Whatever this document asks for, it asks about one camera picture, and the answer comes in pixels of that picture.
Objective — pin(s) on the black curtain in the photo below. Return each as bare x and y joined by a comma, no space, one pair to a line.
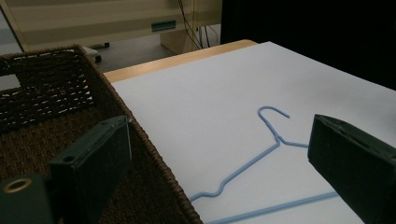
311,31

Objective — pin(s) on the brown woven wicker basket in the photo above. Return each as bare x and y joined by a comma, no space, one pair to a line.
46,124

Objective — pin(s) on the white table mat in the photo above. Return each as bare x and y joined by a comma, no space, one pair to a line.
233,102

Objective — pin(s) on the beige cabinet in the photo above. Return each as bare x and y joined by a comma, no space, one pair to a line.
99,21

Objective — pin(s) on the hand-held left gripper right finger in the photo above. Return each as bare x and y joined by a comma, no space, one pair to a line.
358,168

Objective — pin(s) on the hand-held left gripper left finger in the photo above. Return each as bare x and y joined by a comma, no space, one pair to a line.
93,161

